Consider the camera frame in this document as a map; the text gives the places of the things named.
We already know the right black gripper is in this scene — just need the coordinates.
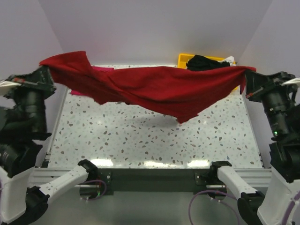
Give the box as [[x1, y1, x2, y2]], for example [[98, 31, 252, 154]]
[[244, 68, 300, 136]]

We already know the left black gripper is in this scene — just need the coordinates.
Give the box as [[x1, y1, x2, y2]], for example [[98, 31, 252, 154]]
[[4, 61, 58, 134]]

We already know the dark red t shirt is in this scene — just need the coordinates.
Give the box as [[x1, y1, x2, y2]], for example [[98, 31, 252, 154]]
[[40, 51, 248, 123]]

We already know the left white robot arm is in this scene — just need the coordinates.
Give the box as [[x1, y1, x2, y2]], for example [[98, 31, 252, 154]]
[[0, 66, 98, 225]]

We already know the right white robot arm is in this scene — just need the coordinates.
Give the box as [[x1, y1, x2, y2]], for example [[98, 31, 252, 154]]
[[209, 70, 300, 225]]

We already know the folded pink t shirt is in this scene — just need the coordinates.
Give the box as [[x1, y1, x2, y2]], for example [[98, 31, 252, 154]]
[[70, 66, 114, 97]]

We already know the white t shirt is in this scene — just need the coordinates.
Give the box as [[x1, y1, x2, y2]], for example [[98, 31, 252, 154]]
[[224, 56, 236, 67]]

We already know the black t shirt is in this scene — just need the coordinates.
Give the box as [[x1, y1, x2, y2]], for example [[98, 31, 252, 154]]
[[186, 55, 231, 71]]

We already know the yellow plastic bin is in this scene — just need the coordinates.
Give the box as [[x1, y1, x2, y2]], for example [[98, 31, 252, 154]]
[[177, 53, 240, 93]]

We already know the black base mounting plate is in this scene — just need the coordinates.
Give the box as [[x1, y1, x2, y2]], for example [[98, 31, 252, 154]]
[[79, 168, 226, 197]]

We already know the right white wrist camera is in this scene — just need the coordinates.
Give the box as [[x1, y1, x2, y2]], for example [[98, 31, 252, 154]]
[[281, 78, 300, 87]]

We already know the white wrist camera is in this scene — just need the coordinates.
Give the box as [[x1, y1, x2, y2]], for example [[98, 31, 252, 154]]
[[0, 80, 22, 95], [281, 78, 300, 87]]

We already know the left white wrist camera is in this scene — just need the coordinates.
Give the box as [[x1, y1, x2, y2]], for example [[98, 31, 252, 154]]
[[0, 80, 22, 95]]

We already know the aluminium frame rail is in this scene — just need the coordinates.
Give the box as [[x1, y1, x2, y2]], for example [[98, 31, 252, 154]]
[[29, 88, 71, 187]]

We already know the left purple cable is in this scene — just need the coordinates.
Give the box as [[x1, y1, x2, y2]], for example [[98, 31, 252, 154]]
[[81, 179, 108, 201]]

